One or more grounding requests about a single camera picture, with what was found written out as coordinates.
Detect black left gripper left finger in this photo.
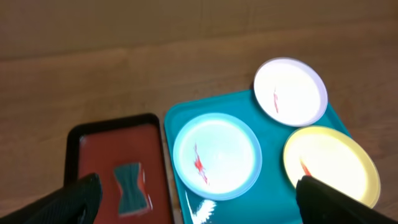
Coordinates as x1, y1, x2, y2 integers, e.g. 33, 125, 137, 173
1, 173, 103, 224

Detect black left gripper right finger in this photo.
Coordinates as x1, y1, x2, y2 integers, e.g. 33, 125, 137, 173
296, 175, 397, 224

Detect yellow plate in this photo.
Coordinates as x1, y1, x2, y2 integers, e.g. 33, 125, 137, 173
283, 126, 381, 208

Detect light blue plate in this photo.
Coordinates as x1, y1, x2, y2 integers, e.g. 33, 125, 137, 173
172, 113, 262, 201

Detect black tray with red water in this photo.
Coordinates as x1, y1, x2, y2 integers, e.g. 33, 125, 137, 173
64, 113, 174, 223

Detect teal plastic tray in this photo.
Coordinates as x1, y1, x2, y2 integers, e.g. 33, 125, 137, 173
164, 89, 353, 224

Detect white plate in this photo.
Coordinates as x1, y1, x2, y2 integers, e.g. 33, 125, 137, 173
253, 57, 328, 127

